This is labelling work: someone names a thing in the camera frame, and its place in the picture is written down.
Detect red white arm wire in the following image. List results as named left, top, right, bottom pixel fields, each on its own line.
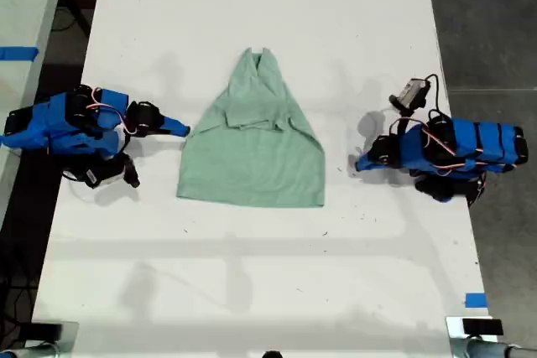
left=421, top=126, right=477, bottom=177
left=90, top=87, right=142, bottom=137

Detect short blue tape strip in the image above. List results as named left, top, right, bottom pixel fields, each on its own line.
left=464, top=292, right=488, bottom=309

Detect metal table bracket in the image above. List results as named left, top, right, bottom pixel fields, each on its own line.
left=23, top=320, right=80, bottom=358
left=445, top=315, right=505, bottom=358

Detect black camera stalk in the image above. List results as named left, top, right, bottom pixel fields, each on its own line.
left=395, top=106, right=414, bottom=137

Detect black floor cable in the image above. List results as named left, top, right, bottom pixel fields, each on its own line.
left=50, top=4, right=91, bottom=33

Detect long blue tape strip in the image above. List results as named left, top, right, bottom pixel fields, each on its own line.
left=0, top=45, right=39, bottom=61

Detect black camera cable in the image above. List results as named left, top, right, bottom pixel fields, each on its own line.
left=423, top=73, right=452, bottom=118

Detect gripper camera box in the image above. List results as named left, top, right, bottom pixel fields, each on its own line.
left=388, top=77, right=430, bottom=110
left=85, top=152, right=141, bottom=189

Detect grey metal tube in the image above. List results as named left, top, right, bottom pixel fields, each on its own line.
left=464, top=339, right=537, bottom=358

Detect small black box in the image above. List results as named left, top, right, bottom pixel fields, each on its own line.
left=461, top=318, right=503, bottom=336
left=28, top=322, right=64, bottom=340

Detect white side table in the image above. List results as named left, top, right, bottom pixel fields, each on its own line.
left=0, top=0, right=70, bottom=208

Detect pale green T-shirt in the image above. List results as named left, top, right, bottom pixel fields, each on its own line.
left=175, top=46, right=326, bottom=209

